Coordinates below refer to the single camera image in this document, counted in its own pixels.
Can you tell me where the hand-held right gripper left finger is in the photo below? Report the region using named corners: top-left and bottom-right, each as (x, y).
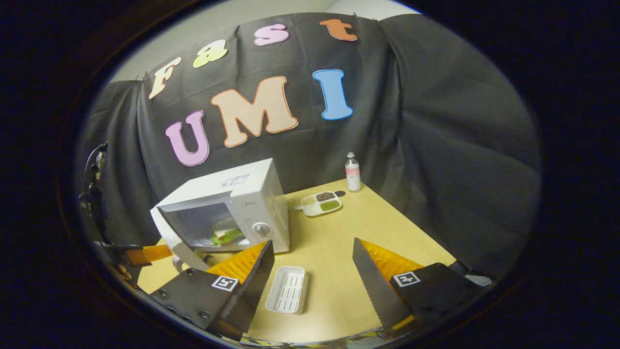
top-left (148, 240), bottom-right (275, 341)

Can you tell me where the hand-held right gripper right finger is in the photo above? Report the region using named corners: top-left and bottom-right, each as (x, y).
top-left (352, 238), bottom-right (487, 336)

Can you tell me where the sandwich with lettuce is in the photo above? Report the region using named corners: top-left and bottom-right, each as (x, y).
top-left (211, 228), bottom-right (245, 247)

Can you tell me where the white microwave oven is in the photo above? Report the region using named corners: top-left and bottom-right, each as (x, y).
top-left (150, 158), bottom-right (290, 272)

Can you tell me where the white rectangular tray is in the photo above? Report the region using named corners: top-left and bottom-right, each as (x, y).
top-left (264, 266), bottom-right (309, 316)

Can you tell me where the white divided plate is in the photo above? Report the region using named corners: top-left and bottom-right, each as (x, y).
top-left (294, 191), bottom-right (343, 217)

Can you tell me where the clear bottle with pink label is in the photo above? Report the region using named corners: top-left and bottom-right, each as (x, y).
top-left (344, 152), bottom-right (362, 192)

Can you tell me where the black backdrop cloth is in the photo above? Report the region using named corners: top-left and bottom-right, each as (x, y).
top-left (75, 12), bottom-right (542, 277)

